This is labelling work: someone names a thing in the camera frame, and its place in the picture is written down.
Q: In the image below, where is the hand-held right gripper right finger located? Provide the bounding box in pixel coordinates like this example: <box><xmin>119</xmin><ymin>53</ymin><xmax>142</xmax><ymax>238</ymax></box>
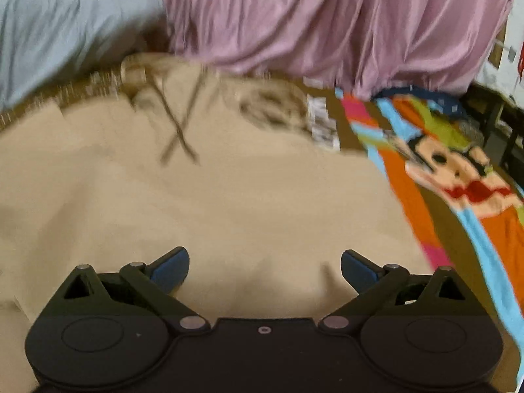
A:
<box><xmin>318</xmin><ymin>249</ymin><xmax>467</xmax><ymax>332</ymax></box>

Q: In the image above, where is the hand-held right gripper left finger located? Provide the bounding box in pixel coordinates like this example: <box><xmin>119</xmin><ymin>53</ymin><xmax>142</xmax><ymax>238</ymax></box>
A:
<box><xmin>61</xmin><ymin>247</ymin><xmax>209</xmax><ymax>332</ymax></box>

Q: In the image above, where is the beige drawstring garment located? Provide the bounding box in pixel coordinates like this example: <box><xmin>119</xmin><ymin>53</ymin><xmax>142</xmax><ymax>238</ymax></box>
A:
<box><xmin>0</xmin><ymin>53</ymin><xmax>435</xmax><ymax>393</ymax></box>

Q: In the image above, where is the colourful cartoon printed blanket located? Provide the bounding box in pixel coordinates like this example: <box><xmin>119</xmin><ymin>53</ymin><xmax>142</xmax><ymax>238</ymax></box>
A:
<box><xmin>0</xmin><ymin>65</ymin><xmax>524</xmax><ymax>393</ymax></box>

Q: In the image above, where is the dark blue cloth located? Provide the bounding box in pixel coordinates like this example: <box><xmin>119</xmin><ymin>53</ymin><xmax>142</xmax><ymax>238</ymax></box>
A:
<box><xmin>372</xmin><ymin>85</ymin><xmax>468</xmax><ymax>120</ymax></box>

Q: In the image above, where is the pink satin cloth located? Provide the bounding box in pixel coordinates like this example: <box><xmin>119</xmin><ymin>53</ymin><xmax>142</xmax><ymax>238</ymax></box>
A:
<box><xmin>158</xmin><ymin>0</ymin><xmax>516</xmax><ymax>101</ymax></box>

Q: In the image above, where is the light blue pillow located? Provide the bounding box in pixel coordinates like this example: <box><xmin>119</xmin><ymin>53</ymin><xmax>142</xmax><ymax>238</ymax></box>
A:
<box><xmin>0</xmin><ymin>0</ymin><xmax>168</xmax><ymax>109</ymax></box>

